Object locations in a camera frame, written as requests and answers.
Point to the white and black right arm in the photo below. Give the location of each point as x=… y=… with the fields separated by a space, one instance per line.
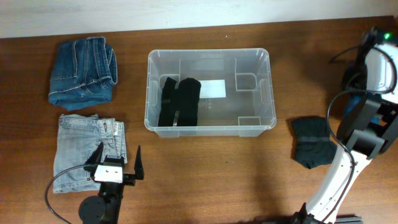
x=367 y=130

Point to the dark blue folded jeans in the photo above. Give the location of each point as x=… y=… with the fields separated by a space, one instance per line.
x=83 y=74

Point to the black garment with tape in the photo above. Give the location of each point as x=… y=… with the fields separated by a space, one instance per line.
x=179 y=106

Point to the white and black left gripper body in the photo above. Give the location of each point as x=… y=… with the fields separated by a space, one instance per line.
x=109 y=188

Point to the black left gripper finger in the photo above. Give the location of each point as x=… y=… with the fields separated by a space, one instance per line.
x=138 y=165
x=96 y=156

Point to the light blue folded jeans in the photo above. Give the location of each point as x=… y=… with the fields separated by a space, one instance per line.
x=78 y=137

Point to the dark green garment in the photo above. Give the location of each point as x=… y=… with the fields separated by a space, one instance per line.
x=314 y=147

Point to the blue garment with tape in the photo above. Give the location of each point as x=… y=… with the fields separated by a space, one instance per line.
x=353 y=99

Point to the clear plastic storage container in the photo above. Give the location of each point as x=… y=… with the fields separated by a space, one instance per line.
x=236 y=95

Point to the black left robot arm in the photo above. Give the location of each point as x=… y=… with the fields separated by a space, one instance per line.
x=104 y=207

